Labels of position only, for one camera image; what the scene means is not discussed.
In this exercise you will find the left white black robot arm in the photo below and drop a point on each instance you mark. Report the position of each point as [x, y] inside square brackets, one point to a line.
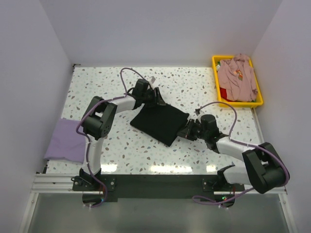
[98, 118]

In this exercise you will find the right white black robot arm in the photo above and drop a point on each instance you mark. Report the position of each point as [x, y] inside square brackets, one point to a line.
[263, 169]

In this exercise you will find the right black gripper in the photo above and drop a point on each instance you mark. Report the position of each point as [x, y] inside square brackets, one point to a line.
[186, 132]

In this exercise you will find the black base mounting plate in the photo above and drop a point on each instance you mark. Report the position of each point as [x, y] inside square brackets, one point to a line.
[95, 198]

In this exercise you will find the black t shirt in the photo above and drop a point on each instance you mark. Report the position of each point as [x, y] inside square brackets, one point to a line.
[160, 122]

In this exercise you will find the aluminium extrusion rail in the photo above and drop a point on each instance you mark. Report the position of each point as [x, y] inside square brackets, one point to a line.
[46, 183]

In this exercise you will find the red garment in bin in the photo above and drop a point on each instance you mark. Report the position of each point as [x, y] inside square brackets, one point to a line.
[223, 93]

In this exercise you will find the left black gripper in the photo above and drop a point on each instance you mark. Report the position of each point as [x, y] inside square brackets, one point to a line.
[159, 99]

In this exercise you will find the folded lavender t shirt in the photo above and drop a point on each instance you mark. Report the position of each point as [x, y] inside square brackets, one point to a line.
[66, 143]

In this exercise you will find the pink shirt in bin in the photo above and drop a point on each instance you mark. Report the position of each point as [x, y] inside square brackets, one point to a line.
[238, 78]

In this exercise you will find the yellow plastic bin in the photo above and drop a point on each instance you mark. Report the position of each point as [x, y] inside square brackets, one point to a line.
[237, 104]

